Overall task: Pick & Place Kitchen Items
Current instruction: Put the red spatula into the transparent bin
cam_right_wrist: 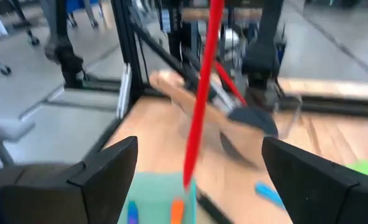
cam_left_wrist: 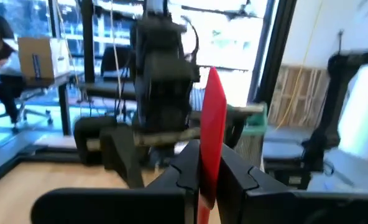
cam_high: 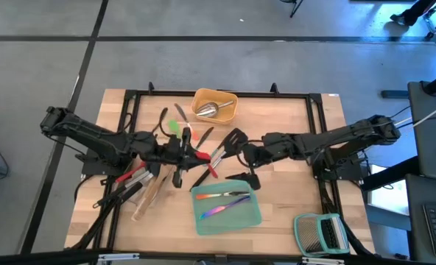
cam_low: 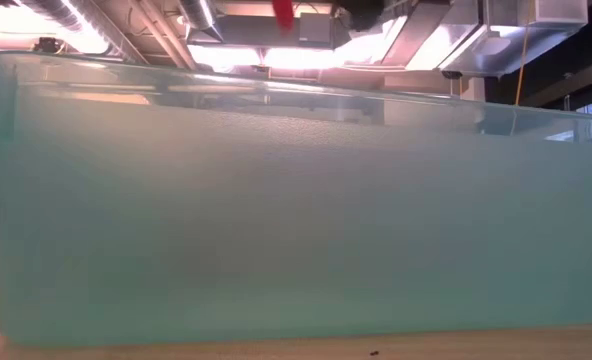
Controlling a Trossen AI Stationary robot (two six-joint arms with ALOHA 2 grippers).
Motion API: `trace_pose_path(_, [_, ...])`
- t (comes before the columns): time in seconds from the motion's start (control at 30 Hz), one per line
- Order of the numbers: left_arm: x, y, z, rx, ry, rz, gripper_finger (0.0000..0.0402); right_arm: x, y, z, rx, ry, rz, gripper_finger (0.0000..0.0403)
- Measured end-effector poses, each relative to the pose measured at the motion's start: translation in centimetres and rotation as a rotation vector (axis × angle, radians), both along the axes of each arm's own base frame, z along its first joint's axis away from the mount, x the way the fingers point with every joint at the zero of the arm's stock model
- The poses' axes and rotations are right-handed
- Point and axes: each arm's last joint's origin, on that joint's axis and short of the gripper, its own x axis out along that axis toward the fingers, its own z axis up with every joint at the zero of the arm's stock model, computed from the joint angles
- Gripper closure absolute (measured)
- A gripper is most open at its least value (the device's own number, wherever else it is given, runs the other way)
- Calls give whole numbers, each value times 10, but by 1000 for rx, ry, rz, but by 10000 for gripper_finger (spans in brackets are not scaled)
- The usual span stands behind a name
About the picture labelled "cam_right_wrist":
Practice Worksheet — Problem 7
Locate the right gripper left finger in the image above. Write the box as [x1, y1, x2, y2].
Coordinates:
[0, 136, 139, 224]

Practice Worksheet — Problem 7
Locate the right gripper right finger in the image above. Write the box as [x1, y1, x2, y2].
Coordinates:
[262, 136, 368, 224]

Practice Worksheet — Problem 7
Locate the green silicone utensil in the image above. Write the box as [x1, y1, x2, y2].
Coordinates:
[347, 159, 368, 179]

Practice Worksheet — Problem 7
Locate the black round spatula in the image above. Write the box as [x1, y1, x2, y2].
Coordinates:
[210, 88, 278, 138]

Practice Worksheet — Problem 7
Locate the rainbow iridescent knife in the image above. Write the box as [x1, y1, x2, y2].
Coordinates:
[127, 200, 140, 224]

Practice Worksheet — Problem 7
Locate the teal plastic tray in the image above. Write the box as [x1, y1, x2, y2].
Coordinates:
[117, 172, 198, 224]

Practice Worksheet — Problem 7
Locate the wooden spatula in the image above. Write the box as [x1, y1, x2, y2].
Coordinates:
[149, 70, 265, 150]

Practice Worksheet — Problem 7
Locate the orange handled steel knife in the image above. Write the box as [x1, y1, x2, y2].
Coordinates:
[170, 198, 185, 224]

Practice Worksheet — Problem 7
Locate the teal handled black knife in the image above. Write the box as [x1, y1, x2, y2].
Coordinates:
[254, 182, 287, 210]

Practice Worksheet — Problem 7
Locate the black aluminium table frame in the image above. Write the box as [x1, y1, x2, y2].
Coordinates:
[87, 0, 368, 156]

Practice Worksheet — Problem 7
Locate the black stand post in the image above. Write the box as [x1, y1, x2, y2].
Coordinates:
[53, 0, 86, 90]

